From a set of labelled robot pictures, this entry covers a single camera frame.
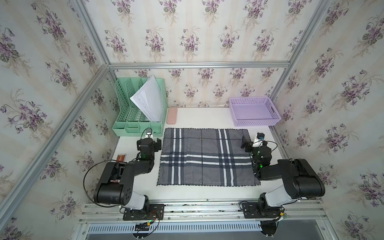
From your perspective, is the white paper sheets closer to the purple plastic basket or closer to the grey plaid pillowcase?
the grey plaid pillowcase

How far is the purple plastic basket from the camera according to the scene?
1.07m

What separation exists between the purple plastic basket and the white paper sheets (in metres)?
0.57

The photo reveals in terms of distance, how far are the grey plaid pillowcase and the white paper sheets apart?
16 centimetres

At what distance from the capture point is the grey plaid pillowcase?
2.78 ft

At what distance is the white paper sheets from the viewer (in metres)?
0.93

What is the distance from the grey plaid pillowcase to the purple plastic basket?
10cm
